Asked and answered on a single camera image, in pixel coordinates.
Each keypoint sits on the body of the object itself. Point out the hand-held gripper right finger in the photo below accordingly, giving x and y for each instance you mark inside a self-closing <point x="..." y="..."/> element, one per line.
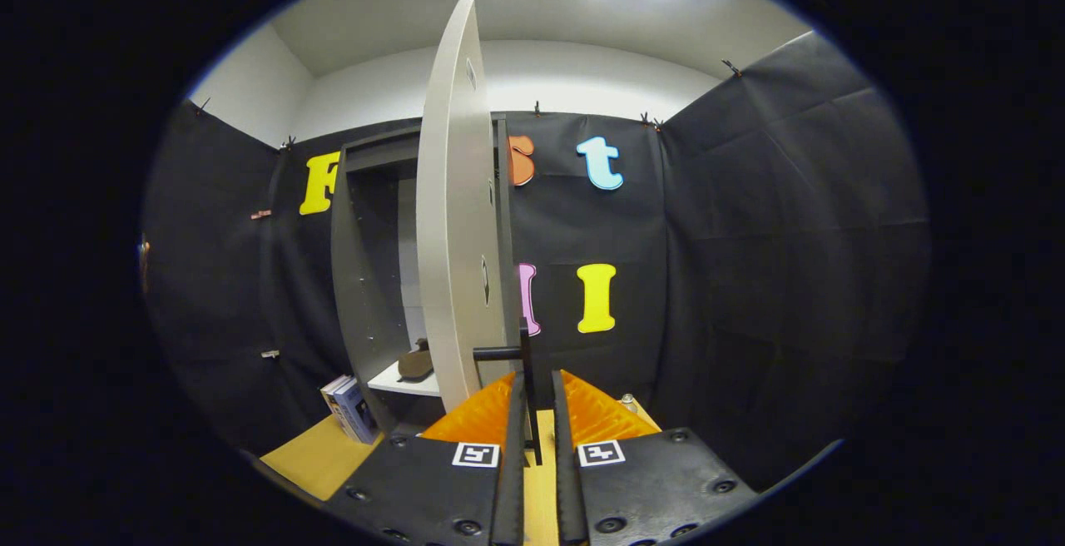
<point x="567" y="471"/>

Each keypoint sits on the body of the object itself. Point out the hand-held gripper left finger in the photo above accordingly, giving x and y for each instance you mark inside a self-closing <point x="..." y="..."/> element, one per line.
<point x="512" y="471"/>

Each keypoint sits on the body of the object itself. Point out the blue book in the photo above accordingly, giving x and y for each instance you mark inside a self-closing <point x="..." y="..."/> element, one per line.
<point x="356" y="413"/>

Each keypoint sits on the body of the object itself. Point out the brown fuzzy shoe with bow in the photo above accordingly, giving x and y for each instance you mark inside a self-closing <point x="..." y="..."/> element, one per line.
<point x="414" y="364"/>

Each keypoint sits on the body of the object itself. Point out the grey shoe cabinet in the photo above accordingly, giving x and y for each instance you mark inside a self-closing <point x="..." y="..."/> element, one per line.
<point x="358" y="296"/>

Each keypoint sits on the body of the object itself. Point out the small green bottle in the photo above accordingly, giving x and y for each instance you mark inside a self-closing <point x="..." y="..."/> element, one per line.
<point x="630" y="403"/>

